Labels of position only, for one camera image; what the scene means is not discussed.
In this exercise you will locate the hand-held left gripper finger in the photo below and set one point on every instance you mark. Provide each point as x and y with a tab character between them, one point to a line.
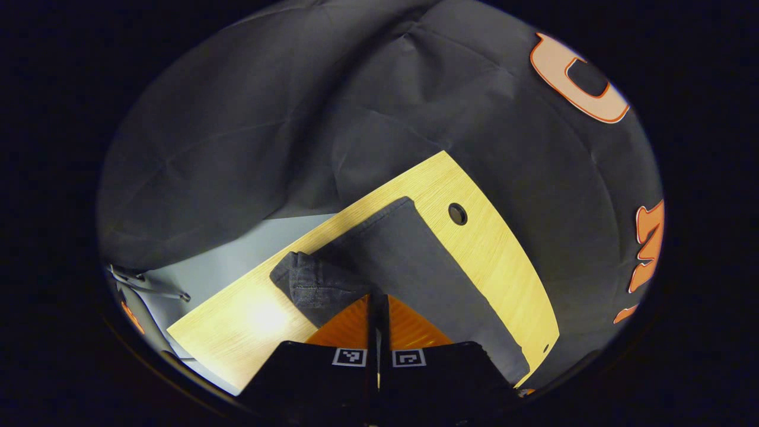
384	326
372	326

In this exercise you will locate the black jeans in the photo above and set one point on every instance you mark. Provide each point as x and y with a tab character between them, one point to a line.
427	267

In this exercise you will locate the black backdrop cloth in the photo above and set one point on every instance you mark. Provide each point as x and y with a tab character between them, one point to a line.
237	148

